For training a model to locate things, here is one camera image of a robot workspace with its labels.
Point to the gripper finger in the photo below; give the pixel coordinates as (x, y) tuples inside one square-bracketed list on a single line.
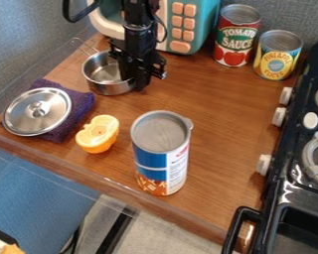
[(143, 81), (127, 71)]

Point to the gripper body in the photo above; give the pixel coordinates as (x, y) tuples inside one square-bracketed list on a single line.
[(139, 46)]

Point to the silver pot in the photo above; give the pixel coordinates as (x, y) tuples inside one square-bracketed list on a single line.
[(102, 77)]

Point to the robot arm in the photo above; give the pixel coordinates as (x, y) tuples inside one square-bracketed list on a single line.
[(137, 13)]

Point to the purple cloth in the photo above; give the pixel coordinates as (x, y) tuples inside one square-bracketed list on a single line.
[(80, 105)]

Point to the toy microwave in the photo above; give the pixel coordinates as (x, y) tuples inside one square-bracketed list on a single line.
[(197, 23)]

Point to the orange toy fruit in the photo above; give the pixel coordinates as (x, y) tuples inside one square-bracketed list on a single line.
[(97, 134)]

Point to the blue and white can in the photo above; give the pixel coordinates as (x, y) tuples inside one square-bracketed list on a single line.
[(161, 158)]

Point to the red tomato can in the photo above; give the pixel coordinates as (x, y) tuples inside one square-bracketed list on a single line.
[(234, 39)]

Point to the silver lid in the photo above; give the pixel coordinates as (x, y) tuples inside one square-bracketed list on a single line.
[(37, 111)]

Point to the yellow pineapple can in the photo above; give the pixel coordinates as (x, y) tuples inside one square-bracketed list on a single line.
[(276, 59)]

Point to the toy stove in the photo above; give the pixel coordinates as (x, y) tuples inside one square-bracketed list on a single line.
[(299, 185)]

